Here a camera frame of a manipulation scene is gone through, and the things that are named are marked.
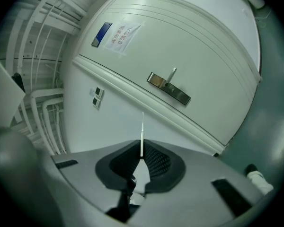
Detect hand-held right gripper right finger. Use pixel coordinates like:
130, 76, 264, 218
143, 139, 186, 194

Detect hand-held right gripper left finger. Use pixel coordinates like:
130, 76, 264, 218
95, 140, 142, 191

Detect silver key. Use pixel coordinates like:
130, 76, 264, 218
140, 111, 145, 157

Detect silver door lock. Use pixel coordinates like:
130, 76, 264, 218
146, 72, 191, 106

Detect white door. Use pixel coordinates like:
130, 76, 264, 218
78, 0, 260, 147

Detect blue door plaque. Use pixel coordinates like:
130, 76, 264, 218
90, 22, 113, 48

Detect person's black shoe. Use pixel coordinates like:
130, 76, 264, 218
245, 164, 259, 175

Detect person's white trouser leg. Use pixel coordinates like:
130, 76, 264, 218
247, 170, 275, 195

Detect white bent pipes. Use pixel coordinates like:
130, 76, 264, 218
18, 87, 68, 156

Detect white flat panel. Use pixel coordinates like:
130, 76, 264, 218
0, 48, 27, 130

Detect white paper notice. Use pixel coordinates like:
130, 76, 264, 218
103, 21, 142, 58

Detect white door frame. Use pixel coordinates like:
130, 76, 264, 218
71, 0, 263, 156

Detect silver door lever handle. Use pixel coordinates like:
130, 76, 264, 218
166, 67, 178, 83

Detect white ceiling cable tray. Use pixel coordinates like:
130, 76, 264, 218
3, 0, 88, 68

